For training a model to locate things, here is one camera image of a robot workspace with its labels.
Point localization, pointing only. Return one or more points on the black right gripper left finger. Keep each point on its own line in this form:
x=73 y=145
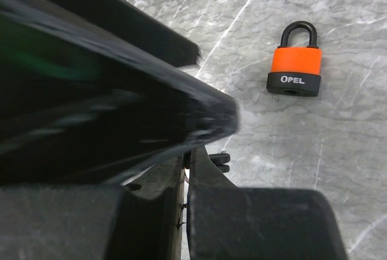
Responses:
x=141 y=220

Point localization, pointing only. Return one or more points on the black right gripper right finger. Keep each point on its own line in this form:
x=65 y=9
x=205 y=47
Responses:
x=225 y=221

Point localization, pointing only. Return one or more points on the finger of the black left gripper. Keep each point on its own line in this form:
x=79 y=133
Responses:
x=81 y=105
x=127 y=22

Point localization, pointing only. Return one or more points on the orange black padlock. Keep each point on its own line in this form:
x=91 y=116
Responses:
x=295 y=71

